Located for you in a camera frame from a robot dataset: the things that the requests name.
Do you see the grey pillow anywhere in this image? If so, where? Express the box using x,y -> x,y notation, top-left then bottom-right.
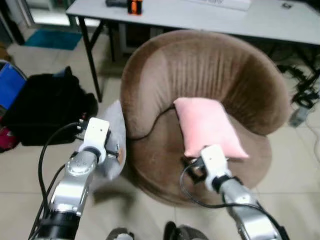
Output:
92,100 -> 128,181

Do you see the pink pillow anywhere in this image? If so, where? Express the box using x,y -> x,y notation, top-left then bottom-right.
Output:
173,97 -> 250,161

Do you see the brown round sofa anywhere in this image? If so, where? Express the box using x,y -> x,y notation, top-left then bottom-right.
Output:
120,29 -> 292,207

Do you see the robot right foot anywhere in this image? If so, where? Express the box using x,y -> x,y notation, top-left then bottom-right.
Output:
164,221 -> 208,240

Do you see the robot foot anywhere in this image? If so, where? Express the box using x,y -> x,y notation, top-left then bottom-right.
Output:
164,221 -> 208,240
106,227 -> 135,240

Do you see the black bag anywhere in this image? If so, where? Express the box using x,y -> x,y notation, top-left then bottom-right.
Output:
2,66 -> 98,147

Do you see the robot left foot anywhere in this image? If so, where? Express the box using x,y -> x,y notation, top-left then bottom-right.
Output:
106,227 -> 135,240

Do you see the white power strip with adapters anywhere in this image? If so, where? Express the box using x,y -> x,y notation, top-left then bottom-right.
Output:
289,105 -> 311,128

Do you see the teal mat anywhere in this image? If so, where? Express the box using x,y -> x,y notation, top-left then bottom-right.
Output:
24,28 -> 82,51

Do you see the orange and black device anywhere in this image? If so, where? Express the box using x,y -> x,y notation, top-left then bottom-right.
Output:
126,0 -> 144,16

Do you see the flat black device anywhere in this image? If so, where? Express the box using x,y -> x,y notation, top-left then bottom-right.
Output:
105,0 -> 130,8

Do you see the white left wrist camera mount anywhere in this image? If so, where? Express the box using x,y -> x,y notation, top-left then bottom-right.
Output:
79,118 -> 111,163

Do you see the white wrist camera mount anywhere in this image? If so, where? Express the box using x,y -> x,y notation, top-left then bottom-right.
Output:
79,118 -> 111,163
200,145 -> 231,187

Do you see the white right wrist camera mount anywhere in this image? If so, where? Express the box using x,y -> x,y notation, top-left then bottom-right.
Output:
200,145 -> 231,187

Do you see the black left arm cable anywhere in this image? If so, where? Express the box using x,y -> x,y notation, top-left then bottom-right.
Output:
27,122 -> 83,240

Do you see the black cable bundle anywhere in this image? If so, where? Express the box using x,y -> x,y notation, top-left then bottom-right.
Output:
277,62 -> 320,108

